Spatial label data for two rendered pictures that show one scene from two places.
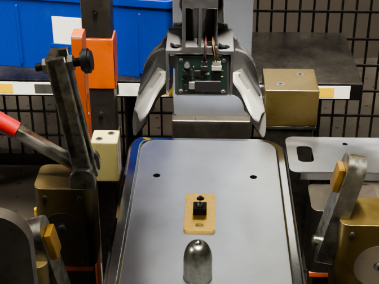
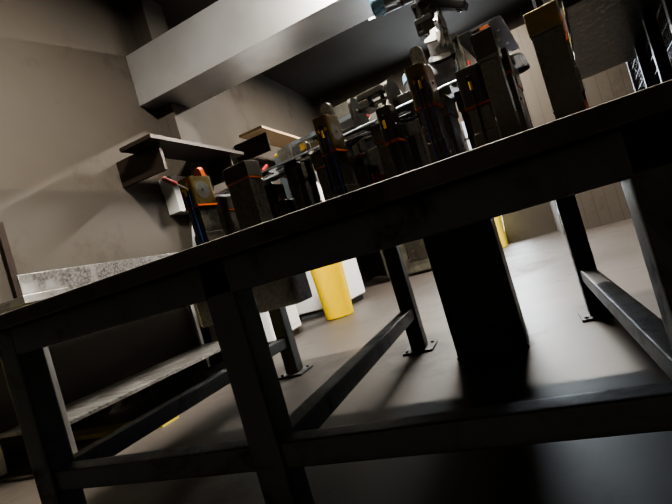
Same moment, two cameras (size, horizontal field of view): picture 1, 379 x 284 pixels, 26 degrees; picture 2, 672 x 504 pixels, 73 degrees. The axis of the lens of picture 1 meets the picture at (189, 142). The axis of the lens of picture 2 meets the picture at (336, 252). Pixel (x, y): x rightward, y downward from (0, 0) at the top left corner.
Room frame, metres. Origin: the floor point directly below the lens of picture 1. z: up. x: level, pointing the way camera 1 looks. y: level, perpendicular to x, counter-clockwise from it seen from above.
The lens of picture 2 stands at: (1.10, -1.52, 0.59)
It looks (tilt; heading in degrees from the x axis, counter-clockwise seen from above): 1 degrees up; 119
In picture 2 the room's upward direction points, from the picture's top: 16 degrees counter-clockwise
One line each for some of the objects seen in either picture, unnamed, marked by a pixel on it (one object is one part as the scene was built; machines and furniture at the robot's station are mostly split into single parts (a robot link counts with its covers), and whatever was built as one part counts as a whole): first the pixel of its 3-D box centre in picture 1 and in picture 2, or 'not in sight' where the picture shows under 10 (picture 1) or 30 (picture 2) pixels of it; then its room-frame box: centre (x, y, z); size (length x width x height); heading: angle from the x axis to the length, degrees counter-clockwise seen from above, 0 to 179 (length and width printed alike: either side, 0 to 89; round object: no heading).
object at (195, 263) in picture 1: (197, 264); not in sight; (0.73, -0.01, 1.02); 0.03 x 0.03 x 0.07
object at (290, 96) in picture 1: (283, 180); (560, 77); (1.12, -0.15, 0.88); 0.08 x 0.08 x 0.36; 88
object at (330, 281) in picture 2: not in sight; (332, 289); (-1.31, 2.47, 0.29); 0.35 x 0.35 x 0.58
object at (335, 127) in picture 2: not in sight; (337, 168); (0.44, -0.19, 0.87); 0.12 x 0.07 x 0.35; 88
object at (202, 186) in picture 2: not in sight; (203, 222); (-0.21, -0.18, 0.88); 0.14 x 0.09 x 0.36; 88
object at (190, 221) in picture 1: (199, 209); not in sight; (0.85, -0.01, 1.01); 0.08 x 0.04 x 0.01; 178
